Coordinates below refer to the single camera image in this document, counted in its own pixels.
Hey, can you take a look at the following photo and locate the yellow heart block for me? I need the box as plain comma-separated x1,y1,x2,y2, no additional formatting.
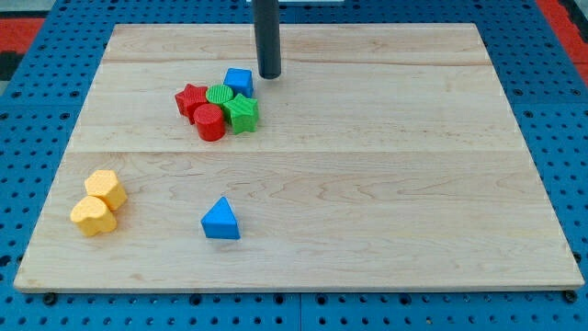
70,196,118,236

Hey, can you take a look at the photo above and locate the wooden board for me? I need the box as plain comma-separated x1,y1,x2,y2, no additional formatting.
14,23,584,293

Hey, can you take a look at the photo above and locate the yellow hexagon block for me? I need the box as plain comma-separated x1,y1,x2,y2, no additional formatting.
85,169,128,211

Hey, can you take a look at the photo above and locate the red cylinder block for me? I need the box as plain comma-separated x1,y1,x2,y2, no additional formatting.
193,103,226,142

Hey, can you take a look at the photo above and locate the blue cube block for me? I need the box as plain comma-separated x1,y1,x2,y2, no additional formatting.
223,68,254,97

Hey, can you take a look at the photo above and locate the red star block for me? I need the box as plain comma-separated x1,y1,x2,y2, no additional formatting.
175,84,208,125

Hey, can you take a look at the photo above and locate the blue triangle block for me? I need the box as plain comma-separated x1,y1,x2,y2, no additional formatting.
200,197,241,240

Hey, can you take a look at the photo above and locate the green star block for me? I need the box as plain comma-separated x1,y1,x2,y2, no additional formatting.
223,94,259,134

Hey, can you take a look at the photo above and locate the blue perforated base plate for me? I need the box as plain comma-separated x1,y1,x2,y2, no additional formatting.
1,0,587,330

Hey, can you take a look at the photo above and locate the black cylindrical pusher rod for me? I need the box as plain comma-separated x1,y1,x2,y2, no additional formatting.
252,0,281,80

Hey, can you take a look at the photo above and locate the green circle block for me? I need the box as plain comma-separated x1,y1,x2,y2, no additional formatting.
205,84,234,107

